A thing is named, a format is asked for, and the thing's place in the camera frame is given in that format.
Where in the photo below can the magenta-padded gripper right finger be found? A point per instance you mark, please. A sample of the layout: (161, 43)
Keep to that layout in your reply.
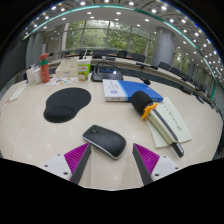
(149, 160)

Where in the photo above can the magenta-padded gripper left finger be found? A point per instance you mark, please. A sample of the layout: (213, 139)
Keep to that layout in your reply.
(74, 159)

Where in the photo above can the black computer mouse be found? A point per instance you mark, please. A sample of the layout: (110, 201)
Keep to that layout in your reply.
(106, 140)

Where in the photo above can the black mouse pad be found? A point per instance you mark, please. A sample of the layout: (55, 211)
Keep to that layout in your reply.
(68, 101)

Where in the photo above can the handheld microphone with black foam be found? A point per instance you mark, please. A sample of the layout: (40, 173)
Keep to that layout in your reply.
(160, 123)

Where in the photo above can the pale green paper sheet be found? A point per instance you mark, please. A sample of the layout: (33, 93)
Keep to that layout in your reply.
(176, 125)

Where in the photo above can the blue and white book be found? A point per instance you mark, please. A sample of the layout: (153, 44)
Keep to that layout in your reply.
(120, 90)

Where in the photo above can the red and white leaflet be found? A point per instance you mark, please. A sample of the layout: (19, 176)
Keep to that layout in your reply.
(4, 107)

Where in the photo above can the paper cup with straw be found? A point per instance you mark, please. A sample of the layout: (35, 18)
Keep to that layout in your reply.
(83, 70)

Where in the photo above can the black desk gooseneck microphone unit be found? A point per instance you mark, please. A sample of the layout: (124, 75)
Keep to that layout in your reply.
(106, 75)

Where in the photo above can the white cardboard box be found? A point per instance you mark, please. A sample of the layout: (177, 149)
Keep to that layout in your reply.
(66, 69)

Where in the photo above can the small white bottle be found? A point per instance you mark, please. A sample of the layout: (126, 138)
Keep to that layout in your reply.
(30, 76)
(37, 75)

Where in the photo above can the red bottle with green band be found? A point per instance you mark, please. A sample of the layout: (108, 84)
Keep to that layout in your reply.
(44, 70)

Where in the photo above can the black delegate unit with microphone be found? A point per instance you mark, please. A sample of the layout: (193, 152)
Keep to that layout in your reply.
(146, 65)

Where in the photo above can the dark office chairs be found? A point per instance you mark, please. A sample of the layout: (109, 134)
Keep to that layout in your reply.
(138, 57)

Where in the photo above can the small black delegate unit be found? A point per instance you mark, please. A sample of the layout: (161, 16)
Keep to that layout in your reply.
(110, 58)

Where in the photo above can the ceiling lights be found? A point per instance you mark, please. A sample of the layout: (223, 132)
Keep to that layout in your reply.
(116, 13)

